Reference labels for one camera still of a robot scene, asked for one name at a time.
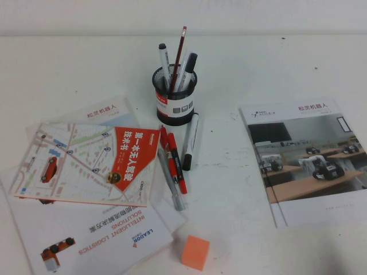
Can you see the white Leador logistics brochure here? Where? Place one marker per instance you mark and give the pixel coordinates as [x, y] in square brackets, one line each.
[114, 229]

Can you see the AgileX classroom photo brochure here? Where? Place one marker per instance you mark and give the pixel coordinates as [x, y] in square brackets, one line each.
[301, 186]

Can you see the red and black marker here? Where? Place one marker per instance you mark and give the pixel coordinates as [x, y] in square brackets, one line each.
[171, 143]

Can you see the dark red pencil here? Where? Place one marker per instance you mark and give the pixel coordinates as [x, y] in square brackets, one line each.
[180, 51]

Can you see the black mesh pen holder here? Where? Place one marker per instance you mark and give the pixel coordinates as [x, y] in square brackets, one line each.
[166, 114]

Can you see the translucent white pen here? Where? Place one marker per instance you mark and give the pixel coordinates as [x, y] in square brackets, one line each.
[183, 58]

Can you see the orange cube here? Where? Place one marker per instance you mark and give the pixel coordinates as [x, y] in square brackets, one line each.
[195, 252]

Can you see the white marker with black cap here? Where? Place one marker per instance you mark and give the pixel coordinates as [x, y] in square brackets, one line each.
[164, 58]
[189, 67]
[191, 134]

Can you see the street map cover book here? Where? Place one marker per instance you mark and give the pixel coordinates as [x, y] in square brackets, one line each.
[80, 160]

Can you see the red pen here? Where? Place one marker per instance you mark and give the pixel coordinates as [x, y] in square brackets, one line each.
[163, 137]

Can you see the grey pen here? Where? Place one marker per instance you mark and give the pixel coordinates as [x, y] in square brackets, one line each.
[172, 189]

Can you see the white brochure with red title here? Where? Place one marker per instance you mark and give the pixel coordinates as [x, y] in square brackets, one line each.
[106, 111]

